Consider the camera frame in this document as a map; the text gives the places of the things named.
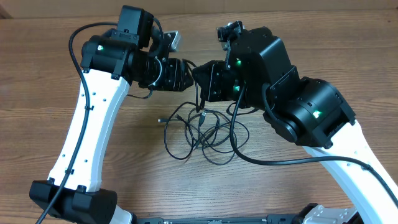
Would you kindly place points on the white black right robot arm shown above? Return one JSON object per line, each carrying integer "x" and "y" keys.
{"x": 312, "y": 113}

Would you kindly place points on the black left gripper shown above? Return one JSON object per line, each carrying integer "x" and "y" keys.
{"x": 173, "y": 79}

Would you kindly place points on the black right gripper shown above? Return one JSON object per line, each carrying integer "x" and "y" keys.
{"x": 210, "y": 82}

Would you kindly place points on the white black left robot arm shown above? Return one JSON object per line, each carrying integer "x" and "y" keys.
{"x": 134, "y": 49}

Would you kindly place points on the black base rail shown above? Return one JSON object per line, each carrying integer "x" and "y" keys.
{"x": 268, "y": 219}

